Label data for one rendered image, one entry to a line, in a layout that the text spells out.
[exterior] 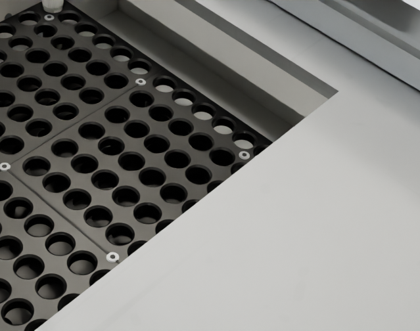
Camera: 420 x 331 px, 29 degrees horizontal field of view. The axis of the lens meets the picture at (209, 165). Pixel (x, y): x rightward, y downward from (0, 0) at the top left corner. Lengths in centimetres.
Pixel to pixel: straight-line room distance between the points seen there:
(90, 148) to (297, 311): 15
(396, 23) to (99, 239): 17
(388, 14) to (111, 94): 15
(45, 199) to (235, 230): 10
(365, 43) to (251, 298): 16
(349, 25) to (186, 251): 15
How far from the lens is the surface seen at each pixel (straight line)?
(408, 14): 39
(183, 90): 45
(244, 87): 55
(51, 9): 49
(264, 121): 53
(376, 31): 41
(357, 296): 32
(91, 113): 43
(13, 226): 38
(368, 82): 41
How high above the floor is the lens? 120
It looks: 47 degrees down
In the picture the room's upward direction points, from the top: 10 degrees clockwise
